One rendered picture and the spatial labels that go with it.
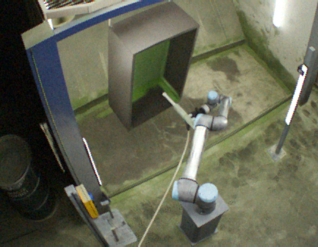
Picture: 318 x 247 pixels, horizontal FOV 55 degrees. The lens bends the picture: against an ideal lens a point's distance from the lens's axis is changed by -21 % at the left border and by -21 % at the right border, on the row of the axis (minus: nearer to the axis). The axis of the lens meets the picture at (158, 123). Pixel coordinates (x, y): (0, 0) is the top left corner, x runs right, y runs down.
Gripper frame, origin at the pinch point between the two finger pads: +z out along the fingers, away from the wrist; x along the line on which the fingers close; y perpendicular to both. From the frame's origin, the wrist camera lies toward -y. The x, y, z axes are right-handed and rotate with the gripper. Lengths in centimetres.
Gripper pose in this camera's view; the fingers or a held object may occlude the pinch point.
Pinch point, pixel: (186, 120)
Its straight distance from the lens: 351.6
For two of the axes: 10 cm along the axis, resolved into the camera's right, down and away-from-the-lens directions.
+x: -6.1, -6.6, 4.4
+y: 0.5, 5.2, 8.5
